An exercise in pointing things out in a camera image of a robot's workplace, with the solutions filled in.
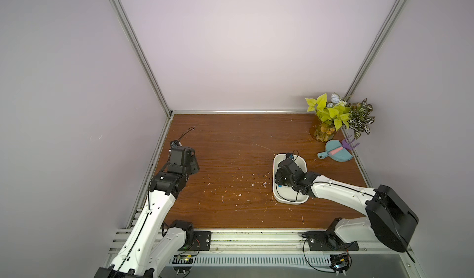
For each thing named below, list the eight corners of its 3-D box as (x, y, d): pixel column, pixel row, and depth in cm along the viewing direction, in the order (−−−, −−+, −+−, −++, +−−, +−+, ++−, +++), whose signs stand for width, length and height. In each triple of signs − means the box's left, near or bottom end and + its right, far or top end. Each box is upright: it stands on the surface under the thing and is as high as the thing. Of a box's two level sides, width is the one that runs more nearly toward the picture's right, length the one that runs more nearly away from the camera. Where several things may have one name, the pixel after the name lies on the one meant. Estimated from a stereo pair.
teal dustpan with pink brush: (319, 162, 99) (321, 159, 97) (313, 142, 108) (314, 140, 106) (351, 162, 99) (353, 159, 97) (342, 142, 108) (344, 139, 106)
